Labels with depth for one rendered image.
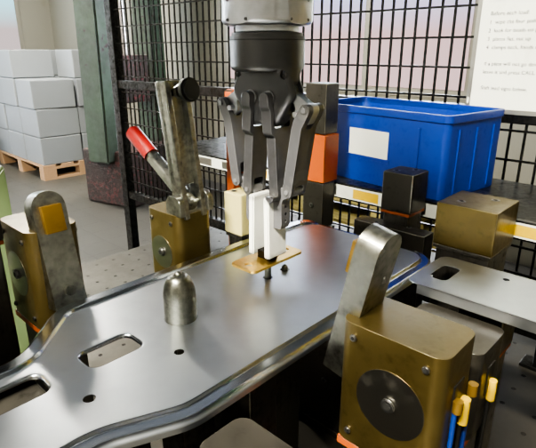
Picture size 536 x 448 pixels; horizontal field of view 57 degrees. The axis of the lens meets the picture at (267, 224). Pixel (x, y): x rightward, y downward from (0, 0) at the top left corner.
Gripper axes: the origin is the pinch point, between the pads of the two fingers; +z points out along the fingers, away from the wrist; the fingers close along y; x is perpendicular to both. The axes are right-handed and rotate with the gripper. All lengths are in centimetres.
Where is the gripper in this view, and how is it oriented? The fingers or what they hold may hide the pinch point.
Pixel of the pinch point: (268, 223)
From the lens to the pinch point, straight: 55.6
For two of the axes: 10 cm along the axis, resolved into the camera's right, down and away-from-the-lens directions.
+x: 6.8, -2.4, 6.9
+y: 7.3, 2.3, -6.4
